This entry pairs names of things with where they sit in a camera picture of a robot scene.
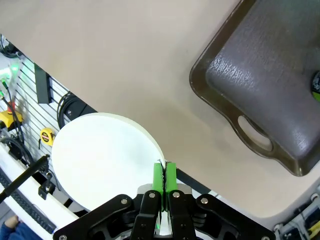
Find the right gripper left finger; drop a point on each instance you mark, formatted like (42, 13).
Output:
(147, 207)

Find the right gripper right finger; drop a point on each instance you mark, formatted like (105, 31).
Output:
(178, 210)

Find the white plastic bowl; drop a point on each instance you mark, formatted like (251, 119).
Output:
(100, 160)

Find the black Pepsi can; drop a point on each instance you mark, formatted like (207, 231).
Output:
(316, 86)

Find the black clamp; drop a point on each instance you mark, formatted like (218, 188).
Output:
(46, 187)

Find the black ribbed strip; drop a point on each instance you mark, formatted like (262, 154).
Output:
(27, 211)

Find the yellow tape measure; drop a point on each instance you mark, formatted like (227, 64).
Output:
(47, 136)

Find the black metal rod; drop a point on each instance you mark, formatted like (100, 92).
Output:
(22, 175)

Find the seated person in dark blue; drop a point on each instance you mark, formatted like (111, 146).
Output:
(17, 231)

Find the dark brown plastic tray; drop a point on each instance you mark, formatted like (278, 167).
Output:
(265, 75)

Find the yellow emergency stop button box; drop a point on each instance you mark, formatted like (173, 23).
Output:
(8, 118)

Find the white device with green light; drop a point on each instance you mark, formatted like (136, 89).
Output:
(11, 71)

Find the white frame beam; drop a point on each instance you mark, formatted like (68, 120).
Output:
(30, 197)

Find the white slatted wall panel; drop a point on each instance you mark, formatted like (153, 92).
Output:
(30, 100)

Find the black rectangular bracket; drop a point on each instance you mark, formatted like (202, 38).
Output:
(42, 83)

